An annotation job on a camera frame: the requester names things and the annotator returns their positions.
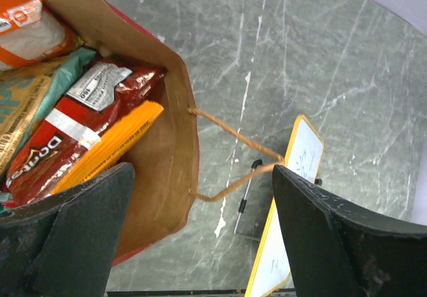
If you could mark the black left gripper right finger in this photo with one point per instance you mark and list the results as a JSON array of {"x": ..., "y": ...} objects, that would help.
[{"x": 339, "y": 248}]

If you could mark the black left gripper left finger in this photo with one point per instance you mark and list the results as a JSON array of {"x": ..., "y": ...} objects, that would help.
[{"x": 64, "y": 245}]

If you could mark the red brown paper bag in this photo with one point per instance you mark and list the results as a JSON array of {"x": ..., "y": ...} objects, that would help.
[{"x": 166, "y": 158}]

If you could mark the orange honey snack bag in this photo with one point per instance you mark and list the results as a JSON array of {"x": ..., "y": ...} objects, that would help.
[{"x": 113, "y": 144}]

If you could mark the red Doritos bag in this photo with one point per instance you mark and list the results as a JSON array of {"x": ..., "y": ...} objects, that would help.
[{"x": 104, "y": 94}]

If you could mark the brown teal chips bag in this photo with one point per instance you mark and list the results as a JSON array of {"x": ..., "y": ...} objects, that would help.
[{"x": 28, "y": 94}]

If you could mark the orange white Fox's candy bag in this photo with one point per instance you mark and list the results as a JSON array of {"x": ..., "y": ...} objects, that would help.
[{"x": 31, "y": 33}]

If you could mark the yellow framed whiteboard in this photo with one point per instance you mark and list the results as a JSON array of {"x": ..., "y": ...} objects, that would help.
[{"x": 271, "y": 267}]

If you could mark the black whiteboard marker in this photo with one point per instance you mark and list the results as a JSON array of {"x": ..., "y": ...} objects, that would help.
[{"x": 243, "y": 201}]

